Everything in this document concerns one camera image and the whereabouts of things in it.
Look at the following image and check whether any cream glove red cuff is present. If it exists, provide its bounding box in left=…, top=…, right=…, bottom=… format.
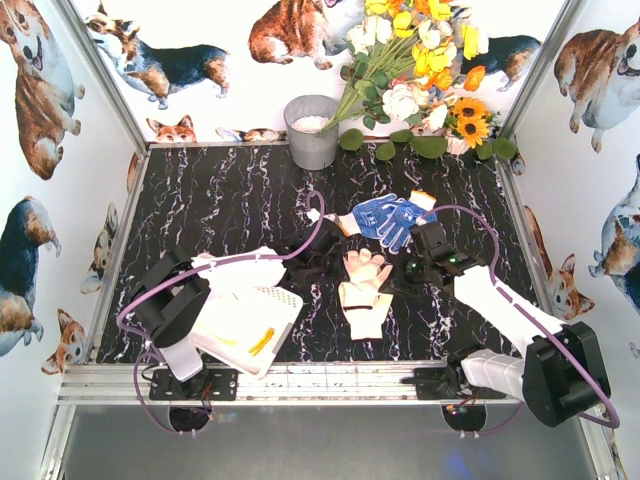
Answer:
left=338, top=248, right=393, bottom=312

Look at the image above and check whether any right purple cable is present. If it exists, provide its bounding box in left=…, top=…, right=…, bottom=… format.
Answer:
left=417, top=204, right=621, bottom=436

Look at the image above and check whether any aluminium front frame rail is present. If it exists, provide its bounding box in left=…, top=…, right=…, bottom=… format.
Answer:
left=57, top=361, right=460, bottom=405

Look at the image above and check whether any grey metal bucket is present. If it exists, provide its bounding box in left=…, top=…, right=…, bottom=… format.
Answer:
left=283, top=95, right=339, bottom=171

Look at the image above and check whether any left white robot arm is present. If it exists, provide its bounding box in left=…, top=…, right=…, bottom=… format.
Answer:
left=123, top=219, right=345, bottom=382

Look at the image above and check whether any blue dotted glove right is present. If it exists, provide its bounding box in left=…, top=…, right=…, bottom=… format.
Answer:
left=376, top=190, right=437, bottom=254

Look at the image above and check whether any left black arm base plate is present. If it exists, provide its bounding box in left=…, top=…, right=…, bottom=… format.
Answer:
left=149, top=368, right=239, bottom=401

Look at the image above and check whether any blue dotted glove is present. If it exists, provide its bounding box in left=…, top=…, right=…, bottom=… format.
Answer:
left=376, top=190, right=437, bottom=254
left=337, top=194, right=401, bottom=239

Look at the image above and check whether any blue dotted glove left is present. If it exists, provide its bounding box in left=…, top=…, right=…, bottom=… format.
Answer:
left=337, top=194, right=401, bottom=239

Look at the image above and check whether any artificial flower bouquet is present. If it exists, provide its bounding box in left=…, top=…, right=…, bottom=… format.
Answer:
left=321, top=1, right=539, bottom=161

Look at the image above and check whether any purple cable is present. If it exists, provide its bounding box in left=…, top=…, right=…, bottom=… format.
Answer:
left=417, top=204, right=621, bottom=436
left=115, top=190, right=329, bottom=437

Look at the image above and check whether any white perforated storage basket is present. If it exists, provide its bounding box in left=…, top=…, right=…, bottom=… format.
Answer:
left=191, top=287, right=304, bottom=378

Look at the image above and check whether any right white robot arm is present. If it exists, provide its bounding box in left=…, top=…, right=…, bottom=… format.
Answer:
left=381, top=222, right=620, bottom=429

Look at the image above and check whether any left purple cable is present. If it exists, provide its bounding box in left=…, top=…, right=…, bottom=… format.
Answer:
left=115, top=190, right=329, bottom=437

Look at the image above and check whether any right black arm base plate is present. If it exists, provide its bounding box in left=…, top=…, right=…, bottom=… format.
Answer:
left=400, top=362, right=507, bottom=400

